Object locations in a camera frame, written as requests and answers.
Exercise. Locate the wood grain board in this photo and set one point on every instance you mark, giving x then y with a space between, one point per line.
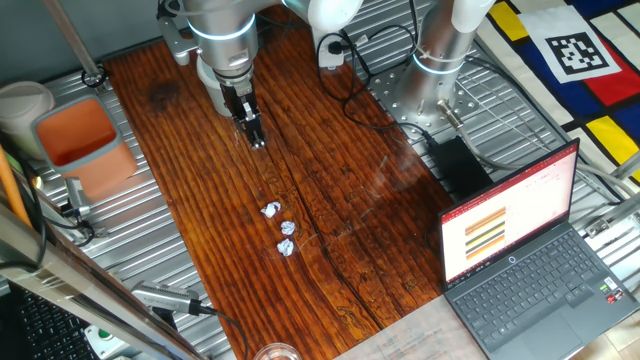
225 200

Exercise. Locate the aluminium frame beam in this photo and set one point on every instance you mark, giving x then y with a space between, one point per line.
75 280

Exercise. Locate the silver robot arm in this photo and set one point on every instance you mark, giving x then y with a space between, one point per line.
225 35

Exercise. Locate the black keyboard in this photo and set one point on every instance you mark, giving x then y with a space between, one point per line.
50 330

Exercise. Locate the grey box green button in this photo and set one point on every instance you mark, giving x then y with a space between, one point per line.
105 340

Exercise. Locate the orange square bin grey rim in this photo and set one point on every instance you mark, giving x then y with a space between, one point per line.
82 145

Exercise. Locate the wrist camera with grey bracket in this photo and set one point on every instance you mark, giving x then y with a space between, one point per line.
177 42

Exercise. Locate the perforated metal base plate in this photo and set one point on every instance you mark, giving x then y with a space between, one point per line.
385 90

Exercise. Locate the aluminium frame bar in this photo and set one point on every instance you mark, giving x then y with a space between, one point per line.
615 217
627 167

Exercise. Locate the colourful block pattern cloth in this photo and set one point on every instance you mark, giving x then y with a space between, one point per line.
615 85

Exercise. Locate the white power strip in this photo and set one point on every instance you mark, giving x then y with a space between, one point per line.
327 59

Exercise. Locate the silver ribbed camera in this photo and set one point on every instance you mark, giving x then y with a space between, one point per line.
165 297

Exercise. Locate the black power adapter brick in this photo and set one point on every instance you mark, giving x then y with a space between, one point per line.
460 167

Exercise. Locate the small silver camera on mount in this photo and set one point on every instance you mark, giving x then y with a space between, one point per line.
76 195

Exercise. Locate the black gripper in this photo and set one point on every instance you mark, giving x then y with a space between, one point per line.
237 97

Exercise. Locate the white paper ball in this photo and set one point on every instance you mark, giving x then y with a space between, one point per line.
270 209
288 228
285 247

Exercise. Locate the white fiducial marker sheet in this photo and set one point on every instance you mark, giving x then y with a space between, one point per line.
575 52

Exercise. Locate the orange pole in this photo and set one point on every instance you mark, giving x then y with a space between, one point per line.
10 190

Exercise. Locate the beige round bin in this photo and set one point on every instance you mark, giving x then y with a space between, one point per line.
20 110

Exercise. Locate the thin metal pole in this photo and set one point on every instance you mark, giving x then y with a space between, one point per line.
70 35

